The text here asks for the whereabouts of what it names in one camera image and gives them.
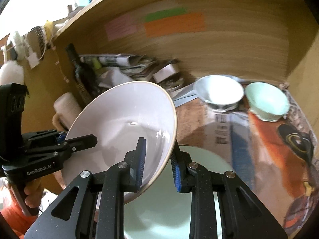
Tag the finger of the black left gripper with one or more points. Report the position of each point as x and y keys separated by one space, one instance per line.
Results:
x=57 y=136
x=80 y=143

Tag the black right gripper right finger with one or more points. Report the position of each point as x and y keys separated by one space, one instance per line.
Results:
x=222 y=205

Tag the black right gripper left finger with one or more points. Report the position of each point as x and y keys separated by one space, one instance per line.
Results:
x=92 y=205

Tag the large pale pink bowl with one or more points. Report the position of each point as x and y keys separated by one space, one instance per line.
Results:
x=118 y=118

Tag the mint green plate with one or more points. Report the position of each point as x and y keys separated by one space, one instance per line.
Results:
x=160 y=212

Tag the mint green bowl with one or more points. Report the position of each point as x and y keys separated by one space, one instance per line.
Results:
x=266 y=101

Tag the orange sleeve forearm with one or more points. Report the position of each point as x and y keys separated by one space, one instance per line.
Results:
x=16 y=219

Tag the person's left hand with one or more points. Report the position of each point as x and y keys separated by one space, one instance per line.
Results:
x=34 y=191

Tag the colourful bird poster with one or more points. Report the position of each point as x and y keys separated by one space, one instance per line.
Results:
x=276 y=160

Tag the dark wine bottle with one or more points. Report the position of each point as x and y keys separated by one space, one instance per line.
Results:
x=84 y=75

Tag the curled white paper sheet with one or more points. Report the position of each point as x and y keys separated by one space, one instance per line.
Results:
x=112 y=78

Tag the stack of newspapers and magazines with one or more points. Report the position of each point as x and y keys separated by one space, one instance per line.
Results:
x=137 y=67

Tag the vintage newspaper print mat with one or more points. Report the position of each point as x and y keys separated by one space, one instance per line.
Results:
x=196 y=125

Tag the small bowl of trinkets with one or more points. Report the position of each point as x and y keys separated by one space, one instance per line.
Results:
x=174 y=84

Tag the white small box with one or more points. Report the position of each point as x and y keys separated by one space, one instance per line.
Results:
x=166 y=72

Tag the white bowl with dark spots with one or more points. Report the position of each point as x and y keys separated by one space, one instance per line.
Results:
x=220 y=92

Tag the pink sticky note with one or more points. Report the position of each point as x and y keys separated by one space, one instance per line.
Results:
x=120 y=27

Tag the green sticky note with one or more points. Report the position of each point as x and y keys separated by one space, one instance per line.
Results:
x=158 y=15

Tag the orange sticky note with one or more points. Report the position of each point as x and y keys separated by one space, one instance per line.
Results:
x=192 y=22

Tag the white mug with beige handle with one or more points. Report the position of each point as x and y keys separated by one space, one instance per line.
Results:
x=67 y=110

